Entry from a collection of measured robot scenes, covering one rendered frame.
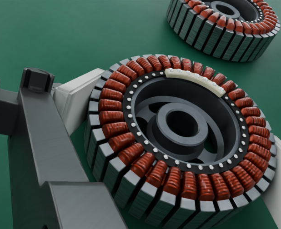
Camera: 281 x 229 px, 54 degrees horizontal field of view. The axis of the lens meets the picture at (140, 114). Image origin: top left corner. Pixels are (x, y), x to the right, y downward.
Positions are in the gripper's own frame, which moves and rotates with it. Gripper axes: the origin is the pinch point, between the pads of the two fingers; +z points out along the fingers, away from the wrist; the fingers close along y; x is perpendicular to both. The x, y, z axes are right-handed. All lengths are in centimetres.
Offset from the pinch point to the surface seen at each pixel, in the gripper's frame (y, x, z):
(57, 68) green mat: -9.6, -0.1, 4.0
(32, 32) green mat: -13.2, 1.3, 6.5
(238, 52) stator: 3.9, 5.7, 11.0
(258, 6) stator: 4.8, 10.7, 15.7
